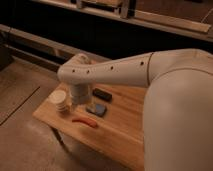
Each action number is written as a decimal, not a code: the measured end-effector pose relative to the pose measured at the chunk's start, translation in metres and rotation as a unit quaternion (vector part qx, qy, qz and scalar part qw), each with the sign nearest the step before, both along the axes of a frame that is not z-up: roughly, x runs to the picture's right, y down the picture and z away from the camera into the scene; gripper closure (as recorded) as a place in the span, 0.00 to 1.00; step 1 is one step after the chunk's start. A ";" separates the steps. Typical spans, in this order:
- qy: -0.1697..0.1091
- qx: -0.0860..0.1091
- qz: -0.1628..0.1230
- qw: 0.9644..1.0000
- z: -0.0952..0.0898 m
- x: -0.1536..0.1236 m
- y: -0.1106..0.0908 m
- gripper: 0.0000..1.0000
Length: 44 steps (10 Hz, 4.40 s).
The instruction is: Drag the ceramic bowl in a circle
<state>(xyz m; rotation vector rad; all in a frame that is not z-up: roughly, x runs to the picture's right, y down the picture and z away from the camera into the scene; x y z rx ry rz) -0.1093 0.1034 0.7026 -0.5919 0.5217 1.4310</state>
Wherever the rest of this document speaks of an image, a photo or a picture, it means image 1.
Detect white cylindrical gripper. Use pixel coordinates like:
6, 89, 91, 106
69, 84, 91, 105

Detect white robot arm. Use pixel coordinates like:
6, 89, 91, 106
58, 48, 213, 171

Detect black rectangular block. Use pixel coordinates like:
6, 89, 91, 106
93, 88, 112, 102

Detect white stacked paper cups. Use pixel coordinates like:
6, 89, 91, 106
49, 90, 68, 112

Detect blue sponge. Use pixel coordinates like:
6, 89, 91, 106
86, 103, 107, 117

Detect orange carrot toy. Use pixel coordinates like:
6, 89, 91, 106
72, 117, 98, 128

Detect wooden table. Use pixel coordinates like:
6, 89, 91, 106
33, 84, 146, 171

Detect wooden shelf rail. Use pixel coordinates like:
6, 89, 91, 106
33, 0, 213, 42

